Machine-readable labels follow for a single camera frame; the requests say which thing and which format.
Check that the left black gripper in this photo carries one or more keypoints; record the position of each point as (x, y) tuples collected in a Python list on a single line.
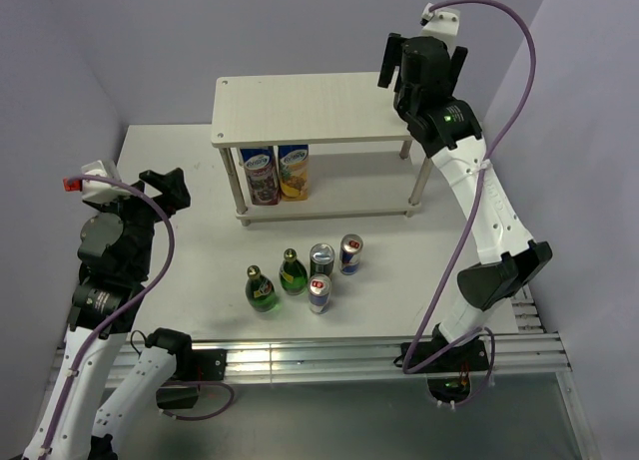
[(174, 193)]

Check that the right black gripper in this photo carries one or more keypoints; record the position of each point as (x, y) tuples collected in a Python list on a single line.
[(391, 59)]

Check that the green glass bottle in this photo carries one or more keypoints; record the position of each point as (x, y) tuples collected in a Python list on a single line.
[(260, 291), (293, 274)]

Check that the black can silver top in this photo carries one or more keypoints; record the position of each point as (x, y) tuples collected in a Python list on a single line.
[(321, 259)]

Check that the blue silver can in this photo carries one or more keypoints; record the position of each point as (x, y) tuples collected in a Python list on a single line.
[(319, 293), (351, 247)]

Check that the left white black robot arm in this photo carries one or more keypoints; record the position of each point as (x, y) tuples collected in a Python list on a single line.
[(101, 317)]

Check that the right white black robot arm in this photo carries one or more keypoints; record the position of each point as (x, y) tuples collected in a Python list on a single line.
[(508, 255)]

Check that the white two-tier wooden shelf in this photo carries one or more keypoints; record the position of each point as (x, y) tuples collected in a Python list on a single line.
[(360, 151)]

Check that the red berry juice carton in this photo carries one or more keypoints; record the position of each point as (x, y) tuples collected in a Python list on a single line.
[(261, 175)]

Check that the yellow pineapple juice carton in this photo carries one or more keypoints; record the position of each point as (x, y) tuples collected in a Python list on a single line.
[(293, 170)]

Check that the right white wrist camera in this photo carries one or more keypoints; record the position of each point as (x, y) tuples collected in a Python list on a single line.
[(441, 24)]

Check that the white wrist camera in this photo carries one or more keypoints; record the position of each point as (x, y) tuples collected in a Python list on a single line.
[(441, 24), (103, 187)]

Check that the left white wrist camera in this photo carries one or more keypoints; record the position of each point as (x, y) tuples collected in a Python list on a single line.
[(103, 187)]

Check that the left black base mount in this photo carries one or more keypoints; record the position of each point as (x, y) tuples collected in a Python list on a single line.
[(203, 365)]

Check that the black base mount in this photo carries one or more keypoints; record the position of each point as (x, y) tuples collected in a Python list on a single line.
[(203, 365), (459, 362)]

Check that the aluminium right side rail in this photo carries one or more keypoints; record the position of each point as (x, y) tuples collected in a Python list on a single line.
[(526, 313)]

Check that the aluminium rail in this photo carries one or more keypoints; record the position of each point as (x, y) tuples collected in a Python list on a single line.
[(361, 359), (526, 313)]

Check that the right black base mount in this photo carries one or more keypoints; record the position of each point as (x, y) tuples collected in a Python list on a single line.
[(459, 362)]

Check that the aluminium front rail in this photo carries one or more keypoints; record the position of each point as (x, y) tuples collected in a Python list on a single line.
[(361, 359)]

